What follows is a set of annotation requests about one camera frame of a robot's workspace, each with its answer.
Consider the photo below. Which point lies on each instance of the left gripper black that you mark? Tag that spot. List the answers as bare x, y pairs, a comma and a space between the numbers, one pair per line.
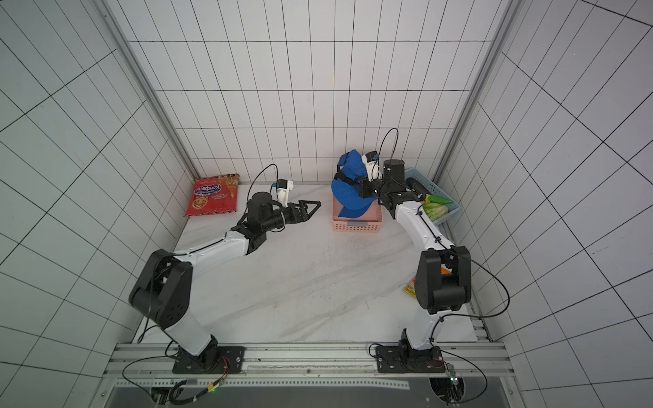
293, 212

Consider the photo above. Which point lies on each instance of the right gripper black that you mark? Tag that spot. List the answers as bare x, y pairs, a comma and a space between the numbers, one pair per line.
366, 186

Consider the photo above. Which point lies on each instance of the blue baseball cap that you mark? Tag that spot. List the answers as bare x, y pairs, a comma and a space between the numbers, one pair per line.
348, 180

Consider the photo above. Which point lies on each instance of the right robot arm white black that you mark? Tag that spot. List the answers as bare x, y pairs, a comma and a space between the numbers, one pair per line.
443, 279

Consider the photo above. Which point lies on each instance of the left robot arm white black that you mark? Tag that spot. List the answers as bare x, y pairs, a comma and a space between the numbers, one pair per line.
163, 289

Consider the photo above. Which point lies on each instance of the dark purple toy eggplant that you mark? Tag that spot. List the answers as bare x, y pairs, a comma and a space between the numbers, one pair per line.
417, 186

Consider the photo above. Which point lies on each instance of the pink plastic basket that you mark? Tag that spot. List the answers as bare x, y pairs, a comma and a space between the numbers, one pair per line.
370, 222

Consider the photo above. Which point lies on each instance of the light blue plastic basket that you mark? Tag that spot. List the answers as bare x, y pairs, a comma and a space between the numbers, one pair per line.
434, 190

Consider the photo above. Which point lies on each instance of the green toy vegetable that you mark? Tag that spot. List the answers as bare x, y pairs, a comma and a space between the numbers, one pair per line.
436, 207

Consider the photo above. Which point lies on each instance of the red cookie snack bag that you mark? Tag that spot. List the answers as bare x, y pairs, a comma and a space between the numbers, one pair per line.
216, 195

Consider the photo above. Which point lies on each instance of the colourful candy bag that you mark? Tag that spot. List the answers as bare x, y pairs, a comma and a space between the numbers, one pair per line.
410, 288

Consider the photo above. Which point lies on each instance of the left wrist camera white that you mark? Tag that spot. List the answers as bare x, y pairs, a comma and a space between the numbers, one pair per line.
283, 188

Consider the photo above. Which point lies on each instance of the aluminium mounting rail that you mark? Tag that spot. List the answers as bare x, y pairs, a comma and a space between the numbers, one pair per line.
149, 366

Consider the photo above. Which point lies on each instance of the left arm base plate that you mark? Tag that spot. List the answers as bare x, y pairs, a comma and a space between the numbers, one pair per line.
213, 360

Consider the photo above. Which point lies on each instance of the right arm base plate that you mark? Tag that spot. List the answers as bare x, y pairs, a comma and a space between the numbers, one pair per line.
401, 359

